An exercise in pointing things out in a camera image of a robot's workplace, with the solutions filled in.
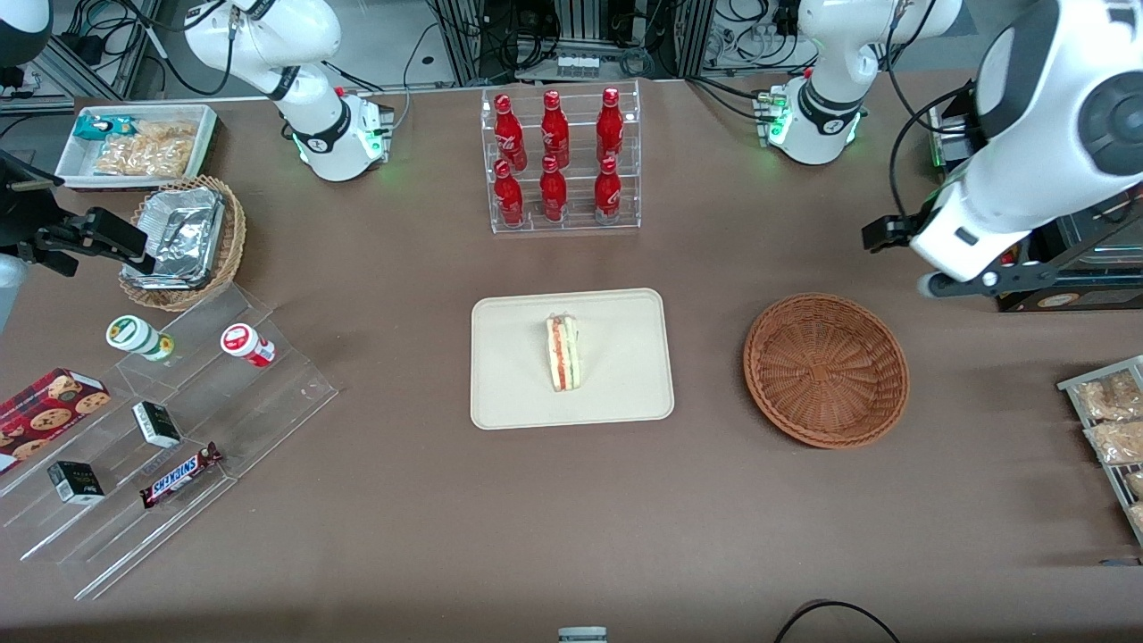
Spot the beige plastic tray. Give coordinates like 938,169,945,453
471,288,675,431

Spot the teal snack packet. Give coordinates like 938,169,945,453
73,114,139,142

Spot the Snickers chocolate bar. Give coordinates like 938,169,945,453
139,442,223,510

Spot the red lid white cup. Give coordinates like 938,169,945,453
221,323,277,368

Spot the black cable loop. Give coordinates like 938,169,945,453
773,599,903,643

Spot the clear bag of crackers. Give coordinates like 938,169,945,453
134,119,197,146
94,134,193,178

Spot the small black carton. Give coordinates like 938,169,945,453
132,401,182,449
46,461,106,506

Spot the clear acrylic stepped display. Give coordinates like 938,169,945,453
0,284,338,601

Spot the clear acrylic bottle rack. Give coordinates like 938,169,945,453
480,80,642,235

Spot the green lid white cup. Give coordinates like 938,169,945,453
105,315,175,363

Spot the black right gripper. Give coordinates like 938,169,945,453
0,150,153,278

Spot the white rectangular snack tray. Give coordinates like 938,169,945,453
54,104,220,190

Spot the red plaid cookie box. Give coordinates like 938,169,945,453
0,367,113,474

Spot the triangular sandwich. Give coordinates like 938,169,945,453
546,313,581,393

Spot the aluminium foil container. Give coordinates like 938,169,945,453
123,186,226,288

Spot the silver device with green light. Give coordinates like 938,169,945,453
927,105,979,175

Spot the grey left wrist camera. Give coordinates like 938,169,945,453
918,259,1086,300

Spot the red cola bottle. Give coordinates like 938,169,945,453
594,156,622,224
494,159,526,226
597,87,624,166
540,89,571,169
494,93,528,172
539,155,568,222

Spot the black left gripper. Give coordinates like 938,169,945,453
862,213,930,254

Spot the light tan wicker basket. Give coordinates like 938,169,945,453
119,175,247,313

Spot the metal wire snack tray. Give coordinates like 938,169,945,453
1056,355,1143,547

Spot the black food warmer cabinet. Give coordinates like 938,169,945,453
929,80,1143,313

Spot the aluminium equipment frame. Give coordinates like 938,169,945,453
429,0,715,88

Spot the brown wicker basket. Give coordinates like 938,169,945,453
743,293,911,449

